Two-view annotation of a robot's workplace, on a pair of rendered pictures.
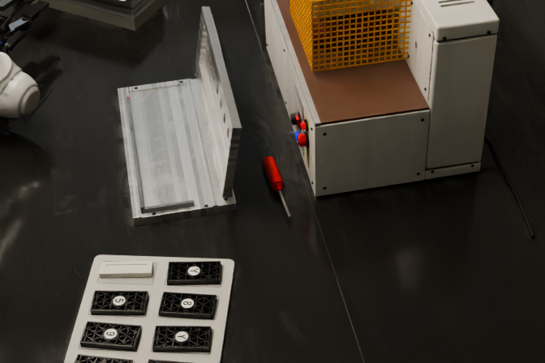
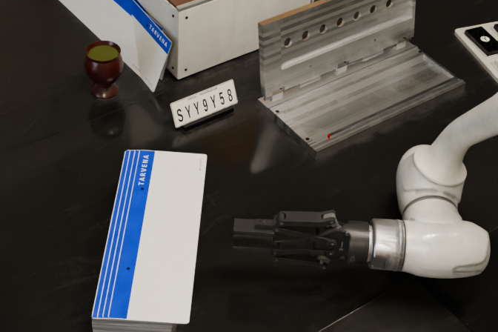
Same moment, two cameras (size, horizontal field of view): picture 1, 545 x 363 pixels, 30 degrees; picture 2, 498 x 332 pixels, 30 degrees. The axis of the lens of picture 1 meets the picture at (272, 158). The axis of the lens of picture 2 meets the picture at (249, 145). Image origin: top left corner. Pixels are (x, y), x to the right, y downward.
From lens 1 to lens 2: 3.12 m
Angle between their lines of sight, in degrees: 81
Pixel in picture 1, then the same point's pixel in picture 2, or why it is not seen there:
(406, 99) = not seen: outside the picture
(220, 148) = (385, 27)
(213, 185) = (396, 52)
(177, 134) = (351, 92)
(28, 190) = (482, 168)
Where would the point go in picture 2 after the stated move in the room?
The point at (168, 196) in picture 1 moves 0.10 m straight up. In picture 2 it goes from (427, 73) to (436, 38)
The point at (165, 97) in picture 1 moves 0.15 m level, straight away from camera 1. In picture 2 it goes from (307, 115) to (249, 139)
